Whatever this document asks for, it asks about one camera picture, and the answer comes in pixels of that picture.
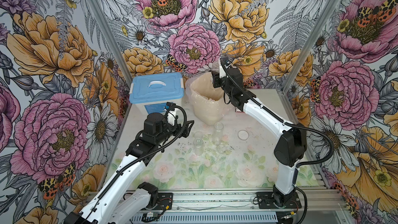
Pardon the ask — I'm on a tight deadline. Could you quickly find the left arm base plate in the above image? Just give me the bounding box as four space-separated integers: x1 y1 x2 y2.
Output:
141 192 174 211

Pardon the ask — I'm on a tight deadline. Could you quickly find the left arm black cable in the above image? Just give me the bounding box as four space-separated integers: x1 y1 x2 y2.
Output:
83 104 188 218

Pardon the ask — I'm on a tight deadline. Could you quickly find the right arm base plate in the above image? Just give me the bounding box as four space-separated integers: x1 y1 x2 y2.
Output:
256 191 302 209

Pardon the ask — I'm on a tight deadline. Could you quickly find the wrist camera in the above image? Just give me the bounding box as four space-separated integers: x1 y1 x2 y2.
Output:
165 102 178 125
219 58 227 79

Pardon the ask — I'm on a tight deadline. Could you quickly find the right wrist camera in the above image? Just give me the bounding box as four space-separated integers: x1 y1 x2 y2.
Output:
219 58 227 79

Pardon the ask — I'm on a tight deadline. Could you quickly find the clear jar with dried flowers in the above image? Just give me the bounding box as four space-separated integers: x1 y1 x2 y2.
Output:
212 122 224 146

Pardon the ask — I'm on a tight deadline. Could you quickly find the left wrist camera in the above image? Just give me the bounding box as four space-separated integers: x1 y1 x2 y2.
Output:
165 102 178 125

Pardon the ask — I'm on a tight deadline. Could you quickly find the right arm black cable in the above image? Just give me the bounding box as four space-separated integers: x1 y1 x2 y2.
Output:
220 57 335 169

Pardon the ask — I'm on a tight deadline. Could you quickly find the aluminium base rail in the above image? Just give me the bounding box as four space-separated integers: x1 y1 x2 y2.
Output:
79 189 355 224

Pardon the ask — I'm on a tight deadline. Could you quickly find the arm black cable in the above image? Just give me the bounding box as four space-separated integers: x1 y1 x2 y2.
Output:
83 104 188 218
220 57 335 169

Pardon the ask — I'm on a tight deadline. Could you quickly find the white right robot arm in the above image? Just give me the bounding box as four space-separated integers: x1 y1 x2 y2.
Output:
212 65 307 208

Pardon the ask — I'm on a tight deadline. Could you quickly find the bin with plastic liner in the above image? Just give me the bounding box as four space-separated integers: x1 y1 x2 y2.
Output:
185 72 235 125

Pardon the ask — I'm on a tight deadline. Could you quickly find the blue lidded storage box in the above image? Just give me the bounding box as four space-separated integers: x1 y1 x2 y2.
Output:
129 72 184 116

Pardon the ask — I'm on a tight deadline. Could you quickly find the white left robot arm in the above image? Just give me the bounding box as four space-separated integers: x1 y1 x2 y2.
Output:
64 106 194 224

